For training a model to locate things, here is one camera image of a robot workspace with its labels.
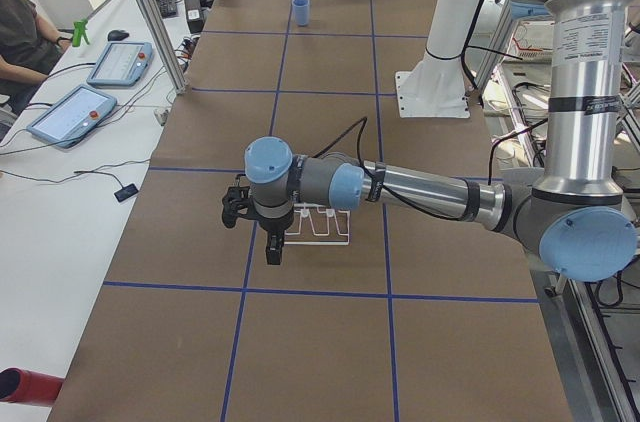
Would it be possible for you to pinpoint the light blue plastic cup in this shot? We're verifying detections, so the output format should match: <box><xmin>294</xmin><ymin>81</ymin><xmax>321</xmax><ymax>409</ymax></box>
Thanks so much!
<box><xmin>291</xmin><ymin>0</ymin><xmax>310</xmax><ymax>27</ymax></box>

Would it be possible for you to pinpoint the small black puck device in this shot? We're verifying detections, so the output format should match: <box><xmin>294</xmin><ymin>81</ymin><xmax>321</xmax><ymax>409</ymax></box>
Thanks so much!
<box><xmin>114</xmin><ymin>184</ymin><xmax>139</xmax><ymax>202</ymax></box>

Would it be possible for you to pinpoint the far teach pendant tablet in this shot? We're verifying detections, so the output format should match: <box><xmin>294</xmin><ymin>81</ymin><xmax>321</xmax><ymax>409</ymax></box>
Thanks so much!
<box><xmin>87</xmin><ymin>41</ymin><xmax>153</xmax><ymax>87</ymax></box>

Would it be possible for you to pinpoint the teach pendant tablet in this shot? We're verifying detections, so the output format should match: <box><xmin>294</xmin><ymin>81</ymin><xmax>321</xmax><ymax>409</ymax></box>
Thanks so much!
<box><xmin>26</xmin><ymin>85</ymin><xmax>117</xmax><ymax>149</ymax></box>
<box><xmin>87</xmin><ymin>41</ymin><xmax>153</xmax><ymax>87</ymax></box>

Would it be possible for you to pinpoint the near teach pendant tablet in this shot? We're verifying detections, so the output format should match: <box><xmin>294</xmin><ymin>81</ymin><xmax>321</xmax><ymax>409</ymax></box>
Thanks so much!
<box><xmin>26</xmin><ymin>85</ymin><xmax>117</xmax><ymax>149</ymax></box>

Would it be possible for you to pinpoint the black computer mouse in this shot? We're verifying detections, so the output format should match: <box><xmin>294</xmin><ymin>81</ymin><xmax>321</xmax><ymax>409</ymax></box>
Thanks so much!
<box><xmin>107</xmin><ymin>29</ymin><xmax>129</xmax><ymax>41</ymax></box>

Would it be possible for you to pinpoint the green clamp tool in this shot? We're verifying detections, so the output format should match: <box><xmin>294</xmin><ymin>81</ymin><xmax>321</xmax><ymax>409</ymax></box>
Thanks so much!
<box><xmin>72</xmin><ymin>18</ymin><xmax>90</xmax><ymax>47</ymax></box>

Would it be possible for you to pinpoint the red cylinder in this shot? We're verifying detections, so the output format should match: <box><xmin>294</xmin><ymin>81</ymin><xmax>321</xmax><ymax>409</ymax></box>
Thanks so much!
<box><xmin>1</xmin><ymin>368</ymin><xmax>64</xmax><ymax>407</ymax></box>

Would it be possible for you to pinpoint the seated person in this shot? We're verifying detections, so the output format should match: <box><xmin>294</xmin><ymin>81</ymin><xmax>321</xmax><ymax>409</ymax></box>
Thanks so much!
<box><xmin>1</xmin><ymin>0</ymin><xmax>71</xmax><ymax>115</ymax></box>

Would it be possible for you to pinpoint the white wire cup holder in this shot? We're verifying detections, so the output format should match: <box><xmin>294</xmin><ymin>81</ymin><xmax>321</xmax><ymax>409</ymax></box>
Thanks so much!
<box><xmin>285</xmin><ymin>203</ymin><xmax>351</xmax><ymax>246</ymax></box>

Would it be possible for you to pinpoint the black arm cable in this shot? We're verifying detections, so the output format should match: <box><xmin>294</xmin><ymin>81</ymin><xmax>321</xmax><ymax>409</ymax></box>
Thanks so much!
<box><xmin>317</xmin><ymin>116</ymin><xmax>471</xmax><ymax>221</ymax></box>

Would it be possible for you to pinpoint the white pedestal column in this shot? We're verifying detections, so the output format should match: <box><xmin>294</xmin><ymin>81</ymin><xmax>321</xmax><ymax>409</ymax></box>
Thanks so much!
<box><xmin>395</xmin><ymin>0</ymin><xmax>482</xmax><ymax>119</ymax></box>

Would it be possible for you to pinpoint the aluminium frame post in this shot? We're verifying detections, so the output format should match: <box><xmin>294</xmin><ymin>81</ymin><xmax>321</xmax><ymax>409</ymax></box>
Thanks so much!
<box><xmin>136</xmin><ymin>0</ymin><xmax>187</xmax><ymax>94</ymax></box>

